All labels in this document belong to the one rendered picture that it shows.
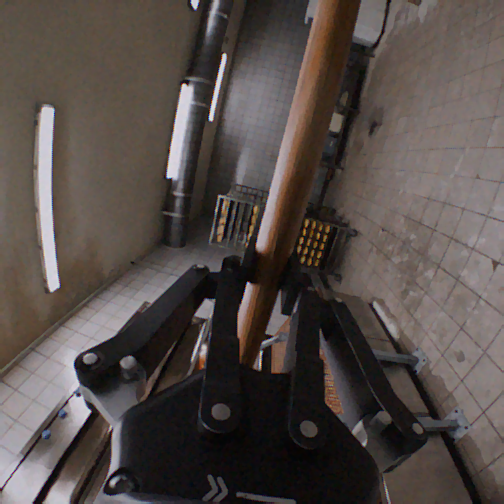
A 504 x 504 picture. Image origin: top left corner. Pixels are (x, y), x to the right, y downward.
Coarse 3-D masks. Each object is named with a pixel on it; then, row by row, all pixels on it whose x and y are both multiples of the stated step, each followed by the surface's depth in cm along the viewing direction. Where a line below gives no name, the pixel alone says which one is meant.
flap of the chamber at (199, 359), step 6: (210, 318) 195; (210, 324) 188; (204, 336) 174; (204, 342) 170; (198, 348) 161; (204, 348) 170; (198, 354) 156; (204, 354) 170; (198, 360) 155; (204, 360) 170; (192, 366) 145; (198, 366) 155; (192, 372) 142
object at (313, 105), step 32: (320, 0) 12; (352, 0) 11; (320, 32) 12; (352, 32) 12; (320, 64) 13; (320, 96) 14; (288, 128) 15; (320, 128) 15; (288, 160) 16; (288, 192) 16; (288, 224) 17; (256, 256) 19; (288, 256) 18; (256, 288) 19; (256, 320) 20; (256, 352) 22
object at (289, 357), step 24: (312, 288) 15; (312, 312) 13; (288, 336) 14; (312, 336) 11; (288, 360) 10; (312, 360) 9; (312, 384) 8; (288, 408) 7; (312, 408) 6; (288, 432) 6; (312, 432) 6; (312, 456) 6
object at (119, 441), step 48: (192, 384) 7; (240, 384) 8; (288, 384) 8; (144, 432) 5; (192, 432) 6; (240, 432) 6; (336, 432) 7; (144, 480) 4; (192, 480) 5; (240, 480) 5; (288, 480) 5; (336, 480) 5
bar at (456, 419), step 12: (276, 336) 131; (396, 360) 128; (408, 360) 127; (420, 360) 126; (456, 408) 88; (420, 420) 85; (432, 420) 85; (444, 420) 85; (456, 420) 85; (456, 432) 82
